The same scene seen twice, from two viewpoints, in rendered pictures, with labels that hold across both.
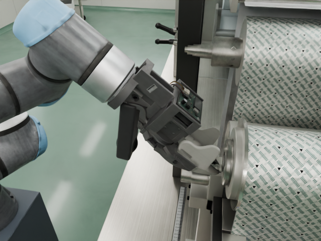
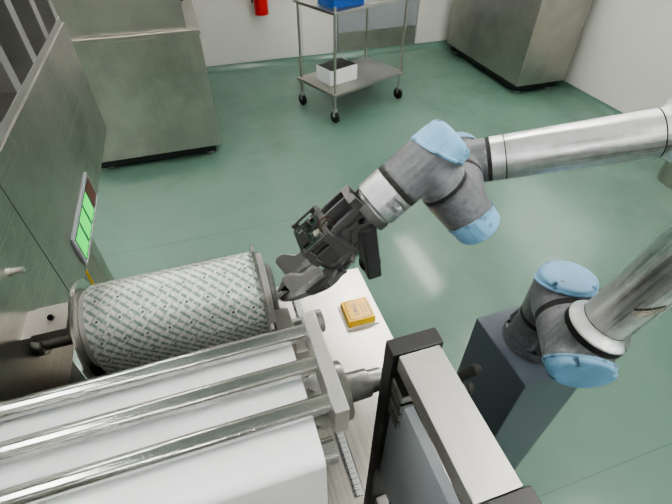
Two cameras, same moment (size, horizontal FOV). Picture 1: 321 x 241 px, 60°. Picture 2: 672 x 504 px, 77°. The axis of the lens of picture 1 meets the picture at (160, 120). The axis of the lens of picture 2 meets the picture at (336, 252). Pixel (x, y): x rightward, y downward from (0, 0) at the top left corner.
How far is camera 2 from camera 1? 84 cm
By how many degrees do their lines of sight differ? 97
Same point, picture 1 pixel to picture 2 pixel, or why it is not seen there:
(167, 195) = not seen: hidden behind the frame
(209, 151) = (284, 257)
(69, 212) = not seen: outside the picture
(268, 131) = (232, 271)
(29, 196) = (526, 374)
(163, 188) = not seen: hidden behind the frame
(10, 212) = (512, 341)
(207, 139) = (294, 282)
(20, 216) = (505, 351)
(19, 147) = (549, 328)
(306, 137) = (195, 277)
